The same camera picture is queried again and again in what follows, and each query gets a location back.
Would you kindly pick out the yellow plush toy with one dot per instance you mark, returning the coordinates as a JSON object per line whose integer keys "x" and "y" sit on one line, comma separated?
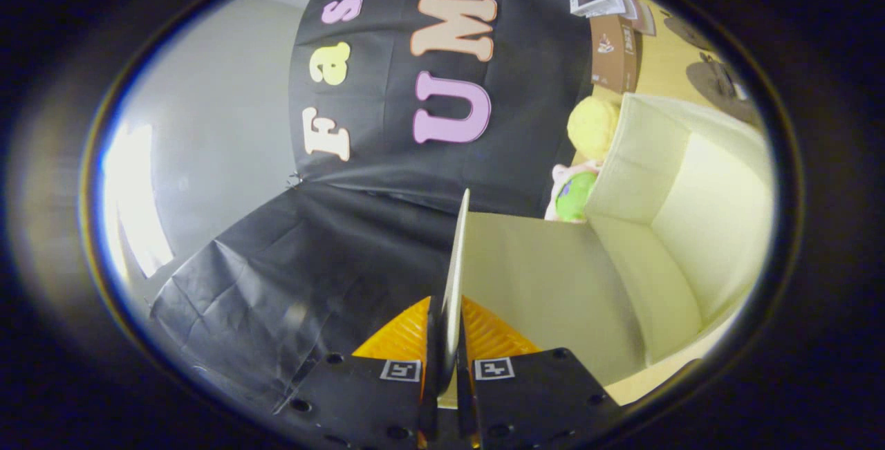
{"x": 592, "y": 125}

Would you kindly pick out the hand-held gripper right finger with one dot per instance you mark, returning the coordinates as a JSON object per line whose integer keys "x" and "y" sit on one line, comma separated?
{"x": 539, "y": 401}

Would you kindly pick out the beige fabric storage box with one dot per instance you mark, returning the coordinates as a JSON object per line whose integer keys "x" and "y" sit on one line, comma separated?
{"x": 691, "y": 229}

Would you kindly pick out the brown book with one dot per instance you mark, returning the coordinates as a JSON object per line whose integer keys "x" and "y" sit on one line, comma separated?
{"x": 612, "y": 56}

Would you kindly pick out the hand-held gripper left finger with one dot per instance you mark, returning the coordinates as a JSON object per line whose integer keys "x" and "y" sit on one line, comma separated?
{"x": 366, "y": 401}

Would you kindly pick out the pink and green plush toy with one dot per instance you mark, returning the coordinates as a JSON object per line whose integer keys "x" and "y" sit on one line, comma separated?
{"x": 574, "y": 198}

